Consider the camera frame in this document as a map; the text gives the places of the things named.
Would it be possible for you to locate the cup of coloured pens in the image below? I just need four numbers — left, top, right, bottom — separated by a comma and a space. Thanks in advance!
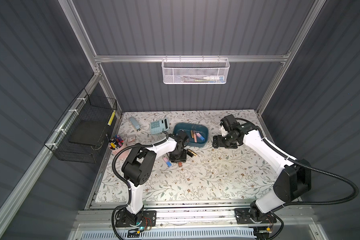
109, 135, 124, 150

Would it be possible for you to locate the gold glitter lipstick angled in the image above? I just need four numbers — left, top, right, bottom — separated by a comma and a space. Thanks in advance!
186, 149, 198, 158

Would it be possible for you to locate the black wire basket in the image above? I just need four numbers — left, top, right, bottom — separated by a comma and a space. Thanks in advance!
45, 90, 118, 164

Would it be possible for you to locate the white wire mesh basket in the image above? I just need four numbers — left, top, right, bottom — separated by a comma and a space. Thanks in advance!
161, 57, 230, 85

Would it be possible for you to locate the pink blue gradient lipstick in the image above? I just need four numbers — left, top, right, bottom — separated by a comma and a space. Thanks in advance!
163, 156, 172, 168

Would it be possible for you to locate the teal calculator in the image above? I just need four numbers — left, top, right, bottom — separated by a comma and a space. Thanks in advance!
150, 118, 170, 135

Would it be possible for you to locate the floral table mat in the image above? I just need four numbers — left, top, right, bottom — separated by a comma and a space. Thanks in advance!
94, 109, 297, 203

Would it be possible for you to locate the white perforated cable tray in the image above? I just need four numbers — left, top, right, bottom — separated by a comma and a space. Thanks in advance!
79, 227, 257, 240

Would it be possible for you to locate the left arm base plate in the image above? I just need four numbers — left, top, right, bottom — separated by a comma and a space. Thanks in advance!
115, 209, 157, 228

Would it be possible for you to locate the grey blue small device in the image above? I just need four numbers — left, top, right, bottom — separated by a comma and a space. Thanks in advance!
129, 117, 141, 132

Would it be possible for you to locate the left black cable conduit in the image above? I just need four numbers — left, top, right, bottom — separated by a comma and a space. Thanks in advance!
110, 131, 172, 240

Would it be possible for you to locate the teal storage box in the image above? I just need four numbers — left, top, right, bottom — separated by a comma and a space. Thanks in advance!
173, 123, 209, 148

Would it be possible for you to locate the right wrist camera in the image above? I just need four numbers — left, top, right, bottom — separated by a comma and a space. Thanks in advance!
220, 115, 238, 134

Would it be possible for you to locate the pink small box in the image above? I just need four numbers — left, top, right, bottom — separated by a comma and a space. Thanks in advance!
127, 135, 136, 145

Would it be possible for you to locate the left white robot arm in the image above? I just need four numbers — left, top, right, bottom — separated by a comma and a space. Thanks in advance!
122, 131, 190, 215

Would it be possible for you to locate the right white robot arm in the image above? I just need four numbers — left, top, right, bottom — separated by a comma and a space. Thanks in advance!
213, 123, 312, 223

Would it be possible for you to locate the pink lip gloss tube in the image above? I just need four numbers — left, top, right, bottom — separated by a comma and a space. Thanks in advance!
192, 131, 197, 143

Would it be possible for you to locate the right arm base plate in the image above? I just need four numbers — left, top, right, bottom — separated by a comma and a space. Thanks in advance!
234, 208, 278, 225

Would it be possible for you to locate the right black cable conduit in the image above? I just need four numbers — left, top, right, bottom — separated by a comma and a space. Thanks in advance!
233, 117, 360, 208

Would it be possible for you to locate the black cable conduit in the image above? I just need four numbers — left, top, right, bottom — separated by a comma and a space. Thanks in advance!
233, 117, 360, 208
110, 131, 172, 240

